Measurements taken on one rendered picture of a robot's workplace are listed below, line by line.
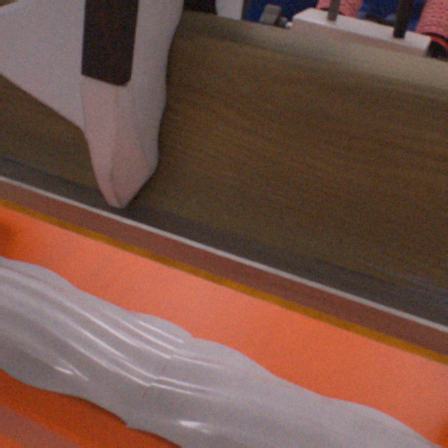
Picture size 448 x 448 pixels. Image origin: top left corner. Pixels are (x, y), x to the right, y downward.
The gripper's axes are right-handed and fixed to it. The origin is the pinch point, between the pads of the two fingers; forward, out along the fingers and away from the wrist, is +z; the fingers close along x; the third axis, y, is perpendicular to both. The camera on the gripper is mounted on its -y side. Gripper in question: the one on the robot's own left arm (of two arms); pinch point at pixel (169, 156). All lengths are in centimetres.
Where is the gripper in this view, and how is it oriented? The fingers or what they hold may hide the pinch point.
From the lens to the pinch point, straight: 20.9
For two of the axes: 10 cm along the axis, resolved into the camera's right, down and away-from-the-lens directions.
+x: -4.0, 4.4, -8.0
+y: -9.0, -3.3, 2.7
